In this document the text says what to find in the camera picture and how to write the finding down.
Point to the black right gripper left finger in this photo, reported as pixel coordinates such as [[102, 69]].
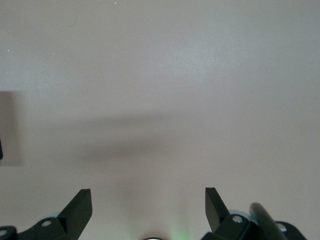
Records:
[[75, 215]]

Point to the black plastic box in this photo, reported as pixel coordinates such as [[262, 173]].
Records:
[[1, 150]]

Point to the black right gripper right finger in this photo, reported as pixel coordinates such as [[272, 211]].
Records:
[[217, 215]]

